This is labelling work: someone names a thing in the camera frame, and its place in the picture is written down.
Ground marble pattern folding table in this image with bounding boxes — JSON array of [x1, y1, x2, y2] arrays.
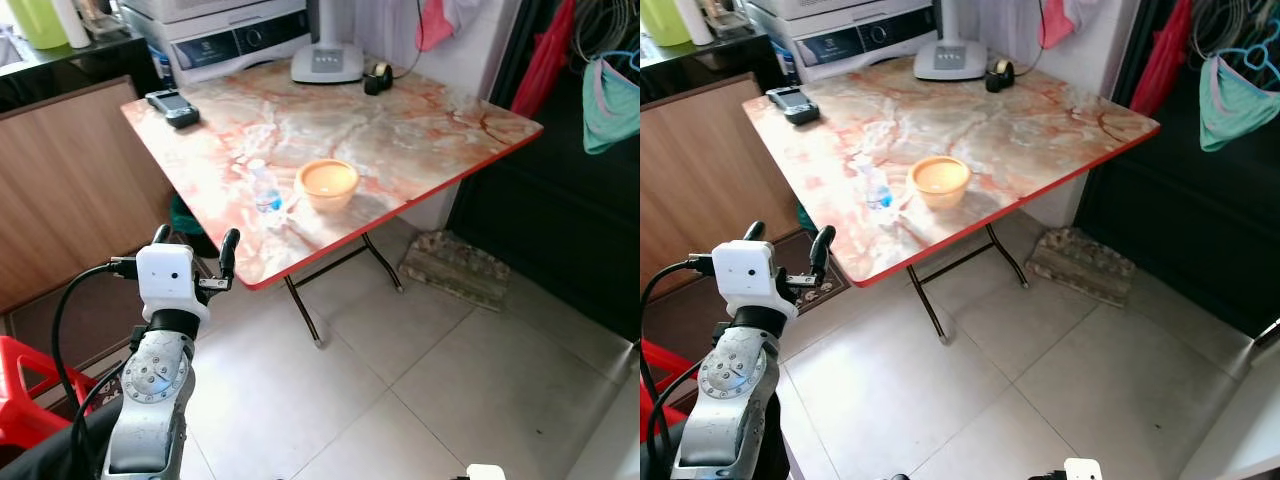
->
[[120, 55, 546, 348], [742, 53, 1163, 346]]

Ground small clear water bottle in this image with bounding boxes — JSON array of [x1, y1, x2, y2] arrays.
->
[[247, 157, 287, 217], [861, 156, 897, 214]]

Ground red plastic stool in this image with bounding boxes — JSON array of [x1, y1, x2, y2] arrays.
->
[[0, 335, 98, 453], [640, 338, 698, 447]]

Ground coiled hanging cables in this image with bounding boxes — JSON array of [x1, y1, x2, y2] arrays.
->
[[1190, 0, 1280, 63], [574, 0, 641, 67]]

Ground white cylindrical roll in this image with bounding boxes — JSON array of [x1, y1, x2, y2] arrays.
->
[[50, 0, 92, 50], [675, 0, 714, 47]]

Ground wooden cabinet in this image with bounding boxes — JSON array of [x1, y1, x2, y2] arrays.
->
[[640, 70, 803, 301], [0, 75, 201, 313]]

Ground black handheld device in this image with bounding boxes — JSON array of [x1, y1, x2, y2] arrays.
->
[[766, 86, 822, 126], [145, 89, 201, 130]]

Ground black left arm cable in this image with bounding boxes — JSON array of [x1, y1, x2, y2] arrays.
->
[[50, 257, 141, 479], [640, 254, 717, 473]]

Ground white countertop appliance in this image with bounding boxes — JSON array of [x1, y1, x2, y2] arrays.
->
[[745, 0, 938, 85], [118, 0, 312, 88]]

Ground orange plastic bowl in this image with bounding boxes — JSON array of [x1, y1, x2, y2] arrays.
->
[[296, 158, 360, 212], [909, 155, 973, 210]]

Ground pink hanging cloth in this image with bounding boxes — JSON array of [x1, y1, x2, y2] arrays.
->
[[415, 0, 458, 54], [1036, 0, 1078, 51]]

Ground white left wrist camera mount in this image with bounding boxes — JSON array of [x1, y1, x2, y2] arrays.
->
[[135, 243, 212, 322], [712, 240, 800, 320]]

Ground white fan base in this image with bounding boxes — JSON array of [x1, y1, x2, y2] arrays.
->
[[913, 0, 989, 82], [290, 0, 365, 85]]

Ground teal hanging cloth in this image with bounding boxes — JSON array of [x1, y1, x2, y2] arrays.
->
[[582, 55, 641, 157], [1197, 52, 1280, 154]]

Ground grey egg carton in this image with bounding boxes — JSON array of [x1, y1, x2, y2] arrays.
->
[[1024, 225, 1137, 308], [399, 229, 512, 312]]

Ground green plastic jug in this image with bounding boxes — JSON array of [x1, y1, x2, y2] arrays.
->
[[4, 0, 71, 51], [640, 0, 694, 48]]

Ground red hanging cloth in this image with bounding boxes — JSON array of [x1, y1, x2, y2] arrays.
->
[[510, 0, 578, 118], [1130, 0, 1193, 118]]

